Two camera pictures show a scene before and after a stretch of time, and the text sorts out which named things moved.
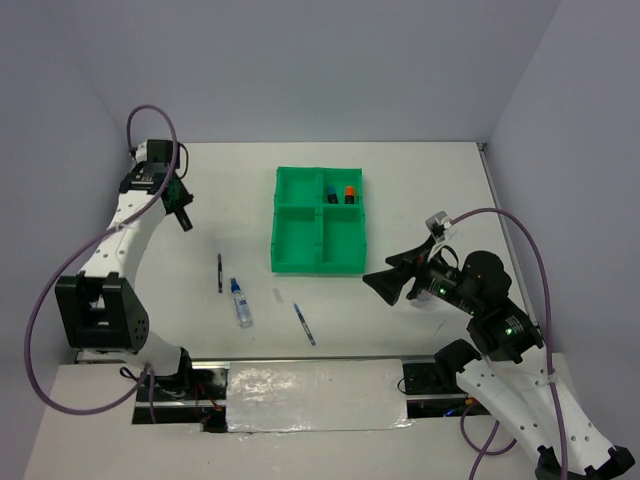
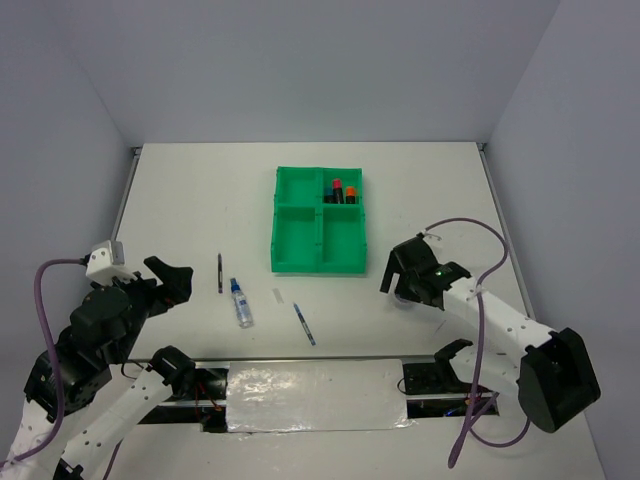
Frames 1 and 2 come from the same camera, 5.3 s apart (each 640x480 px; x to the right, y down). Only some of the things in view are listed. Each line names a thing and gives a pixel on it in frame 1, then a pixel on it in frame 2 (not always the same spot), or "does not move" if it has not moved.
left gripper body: (185, 195) to (144, 296)
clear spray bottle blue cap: (242, 305) does not move
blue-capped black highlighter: (333, 197) does not move
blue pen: (310, 335) does not move
